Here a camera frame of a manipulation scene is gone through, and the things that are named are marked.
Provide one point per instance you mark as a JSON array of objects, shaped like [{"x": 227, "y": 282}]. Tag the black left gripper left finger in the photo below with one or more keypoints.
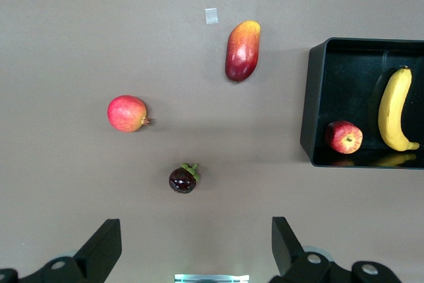
[{"x": 96, "y": 253}]

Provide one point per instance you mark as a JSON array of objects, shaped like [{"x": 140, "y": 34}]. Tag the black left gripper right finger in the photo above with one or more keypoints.
[{"x": 288, "y": 253}]

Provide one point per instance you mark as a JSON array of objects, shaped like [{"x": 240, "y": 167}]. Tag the red apple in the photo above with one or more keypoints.
[{"x": 342, "y": 137}]

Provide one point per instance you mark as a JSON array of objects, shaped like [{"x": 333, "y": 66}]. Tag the yellow banana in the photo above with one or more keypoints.
[{"x": 392, "y": 110}]

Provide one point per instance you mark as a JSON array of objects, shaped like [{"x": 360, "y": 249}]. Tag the black plastic box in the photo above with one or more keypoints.
[{"x": 344, "y": 84}]

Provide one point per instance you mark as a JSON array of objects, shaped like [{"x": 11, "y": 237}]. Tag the dark purple mangosteen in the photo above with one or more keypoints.
[{"x": 181, "y": 180}]

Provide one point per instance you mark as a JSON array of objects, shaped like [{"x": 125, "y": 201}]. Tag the red orange mango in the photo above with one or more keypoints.
[{"x": 242, "y": 54}]

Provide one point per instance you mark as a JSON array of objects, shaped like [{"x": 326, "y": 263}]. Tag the clear tape piece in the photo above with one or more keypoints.
[{"x": 211, "y": 16}]

